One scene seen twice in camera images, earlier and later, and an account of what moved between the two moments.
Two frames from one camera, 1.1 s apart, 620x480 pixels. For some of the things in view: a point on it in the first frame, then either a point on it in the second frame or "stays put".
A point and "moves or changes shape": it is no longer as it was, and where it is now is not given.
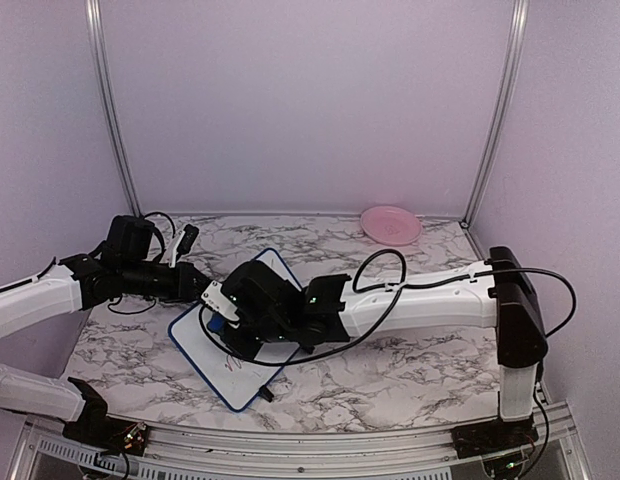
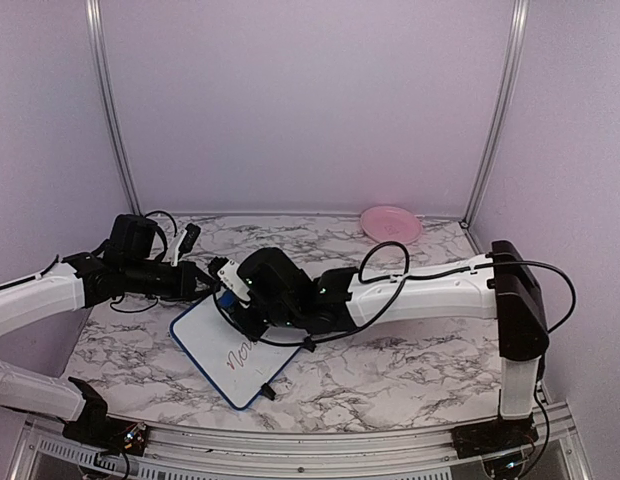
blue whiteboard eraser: (216, 323) moves or changes shape
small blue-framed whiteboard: (240, 377) stays put
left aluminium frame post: (101, 77) stays put
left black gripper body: (174, 291) stays put
